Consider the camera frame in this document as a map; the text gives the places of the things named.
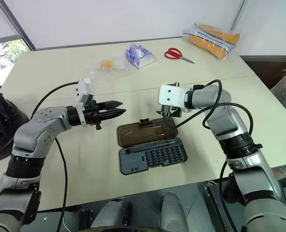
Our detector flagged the dark window frame post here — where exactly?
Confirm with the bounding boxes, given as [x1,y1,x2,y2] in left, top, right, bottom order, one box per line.
[0,0,37,52]

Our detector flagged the black metal floor frame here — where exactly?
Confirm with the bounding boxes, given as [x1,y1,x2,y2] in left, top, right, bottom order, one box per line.
[204,180,238,232]

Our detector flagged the plastic bag of orange cloths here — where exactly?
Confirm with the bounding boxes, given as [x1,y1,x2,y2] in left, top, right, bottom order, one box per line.
[182,22,241,61]

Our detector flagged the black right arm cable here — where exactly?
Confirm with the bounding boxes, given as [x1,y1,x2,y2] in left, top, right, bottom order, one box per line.
[166,79,255,232]

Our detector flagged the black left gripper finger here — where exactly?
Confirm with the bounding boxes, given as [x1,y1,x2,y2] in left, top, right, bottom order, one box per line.
[101,101,123,110]
[101,109,127,121]

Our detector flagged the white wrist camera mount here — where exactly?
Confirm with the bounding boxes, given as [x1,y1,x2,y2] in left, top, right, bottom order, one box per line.
[158,84,186,107]
[74,77,97,128]

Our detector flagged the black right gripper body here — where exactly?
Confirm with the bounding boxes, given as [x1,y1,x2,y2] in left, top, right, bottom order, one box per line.
[161,103,182,114]

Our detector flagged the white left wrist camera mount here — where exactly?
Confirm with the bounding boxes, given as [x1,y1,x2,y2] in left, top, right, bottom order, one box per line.
[74,77,97,128]

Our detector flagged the dark screwdriver bit case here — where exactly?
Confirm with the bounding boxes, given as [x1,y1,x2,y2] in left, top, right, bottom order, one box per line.
[116,117,189,175]

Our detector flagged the purple white tissue pack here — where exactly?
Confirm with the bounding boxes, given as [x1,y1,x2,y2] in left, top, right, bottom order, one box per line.
[125,43,156,71]

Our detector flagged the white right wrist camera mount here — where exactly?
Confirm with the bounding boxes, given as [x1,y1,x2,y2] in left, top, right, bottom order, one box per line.
[158,84,186,107]

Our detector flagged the dark screwdriver handle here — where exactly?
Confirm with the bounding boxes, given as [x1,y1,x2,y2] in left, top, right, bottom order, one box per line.
[125,141,180,156]

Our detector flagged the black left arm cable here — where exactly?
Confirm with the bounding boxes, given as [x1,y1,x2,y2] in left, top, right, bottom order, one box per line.
[30,81,80,232]

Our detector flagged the grey rounded robot leg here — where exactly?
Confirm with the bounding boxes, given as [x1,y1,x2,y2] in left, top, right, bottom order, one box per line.
[89,197,134,230]
[160,191,190,232]

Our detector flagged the clear bag with orange piece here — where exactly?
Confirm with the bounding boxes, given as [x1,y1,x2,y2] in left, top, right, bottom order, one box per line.
[86,56,129,76]

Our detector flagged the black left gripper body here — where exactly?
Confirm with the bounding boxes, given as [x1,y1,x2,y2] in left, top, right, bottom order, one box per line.
[83,100,105,131]

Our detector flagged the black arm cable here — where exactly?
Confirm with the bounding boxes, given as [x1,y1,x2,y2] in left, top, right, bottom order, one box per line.
[166,79,255,232]
[30,81,80,232]

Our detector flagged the red handled scissors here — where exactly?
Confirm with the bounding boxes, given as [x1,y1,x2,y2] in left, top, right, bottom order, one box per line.
[163,47,195,65]

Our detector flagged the black fabric bag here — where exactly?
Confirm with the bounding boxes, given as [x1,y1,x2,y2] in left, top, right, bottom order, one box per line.
[0,92,30,163]

